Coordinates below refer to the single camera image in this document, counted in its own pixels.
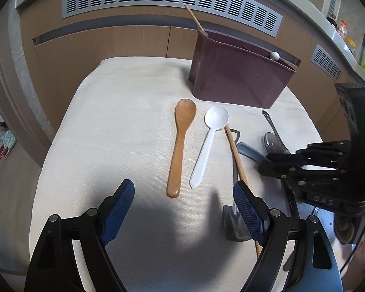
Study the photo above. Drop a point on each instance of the floral slipper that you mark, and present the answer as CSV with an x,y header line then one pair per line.
x,y
8,143

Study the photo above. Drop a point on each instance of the maroon plastic utensil holder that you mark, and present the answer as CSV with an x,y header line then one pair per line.
x,y
231,76

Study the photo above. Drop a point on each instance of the grey spatula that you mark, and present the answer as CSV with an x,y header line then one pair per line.
x,y
232,225

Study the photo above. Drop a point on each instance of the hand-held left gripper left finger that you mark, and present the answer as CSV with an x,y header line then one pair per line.
x,y
118,213

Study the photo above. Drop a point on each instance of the white plastic spoon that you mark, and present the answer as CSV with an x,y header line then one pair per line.
x,y
216,118

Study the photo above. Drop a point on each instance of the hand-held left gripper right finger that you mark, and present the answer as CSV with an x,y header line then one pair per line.
x,y
249,216

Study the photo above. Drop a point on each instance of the wooden spoon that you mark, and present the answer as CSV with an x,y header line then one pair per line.
x,y
178,158

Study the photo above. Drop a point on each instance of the clear bottle orange cap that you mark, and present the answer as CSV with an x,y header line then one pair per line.
x,y
342,28

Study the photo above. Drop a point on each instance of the person's right hand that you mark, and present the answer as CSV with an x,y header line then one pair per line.
x,y
348,229

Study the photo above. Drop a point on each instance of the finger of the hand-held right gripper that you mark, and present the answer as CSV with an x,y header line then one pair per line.
x,y
279,164
322,151

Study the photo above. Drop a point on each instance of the wooden kitchen cabinet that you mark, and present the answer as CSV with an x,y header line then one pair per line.
x,y
109,45

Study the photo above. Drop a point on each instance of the wooden chopstick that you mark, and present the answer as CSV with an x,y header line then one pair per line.
x,y
194,19
235,155

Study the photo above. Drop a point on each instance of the jar with yellow lid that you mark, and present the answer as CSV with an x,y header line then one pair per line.
x,y
351,45

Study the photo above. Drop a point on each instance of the short grey vent grille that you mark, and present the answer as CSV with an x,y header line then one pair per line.
x,y
327,62

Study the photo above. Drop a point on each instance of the white table cloth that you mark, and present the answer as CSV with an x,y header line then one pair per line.
x,y
109,127

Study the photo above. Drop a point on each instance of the white wall vent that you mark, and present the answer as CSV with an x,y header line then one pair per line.
x,y
332,4

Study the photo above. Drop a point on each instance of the white ball-topped stick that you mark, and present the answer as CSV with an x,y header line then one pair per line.
x,y
274,55

